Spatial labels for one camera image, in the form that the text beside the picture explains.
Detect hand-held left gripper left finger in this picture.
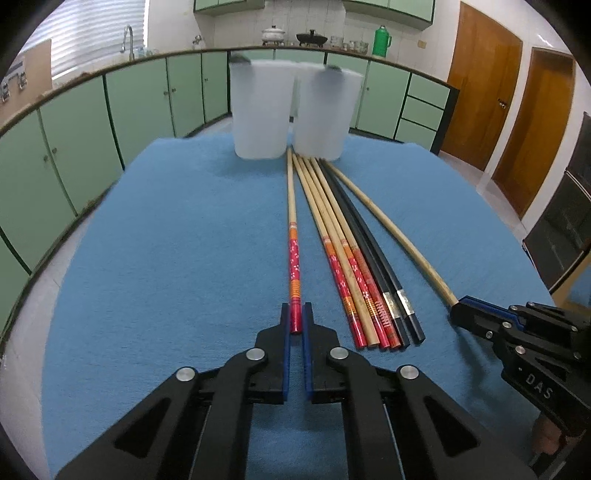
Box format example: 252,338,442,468
55,304,292,480

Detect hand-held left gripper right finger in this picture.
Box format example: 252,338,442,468
303,302,539,480

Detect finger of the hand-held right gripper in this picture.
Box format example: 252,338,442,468
458,296,591,352
450,304,583,367

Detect plain bamboo chopstick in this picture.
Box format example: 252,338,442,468
328,161,460,308

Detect white translucent plastic cup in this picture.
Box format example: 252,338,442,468
229,58,297,160
293,61,363,162

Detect person's right hand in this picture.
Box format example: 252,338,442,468
530,413,566,462

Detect dark glass appliance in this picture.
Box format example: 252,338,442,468
522,112,591,296

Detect blue table cloth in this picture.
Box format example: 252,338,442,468
41,134,561,480

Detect narrow brown wooden door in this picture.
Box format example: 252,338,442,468
491,46,579,221

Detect wide brown wooden door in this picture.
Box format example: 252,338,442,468
438,1,525,172

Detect green thermos jug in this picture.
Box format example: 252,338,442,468
372,24,393,58

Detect green base kitchen cabinets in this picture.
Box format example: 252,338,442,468
0,47,460,352

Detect row of glass jars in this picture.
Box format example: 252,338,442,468
329,35,370,54

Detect white lidded pot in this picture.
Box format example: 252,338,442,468
261,25,287,47

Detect chrome sink faucet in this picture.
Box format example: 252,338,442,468
122,25,138,62

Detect white window blind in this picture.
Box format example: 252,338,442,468
25,0,149,80

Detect brown cardboard board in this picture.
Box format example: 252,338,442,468
0,39,54,110

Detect green wall kitchen cabinets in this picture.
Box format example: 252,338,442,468
193,0,437,31

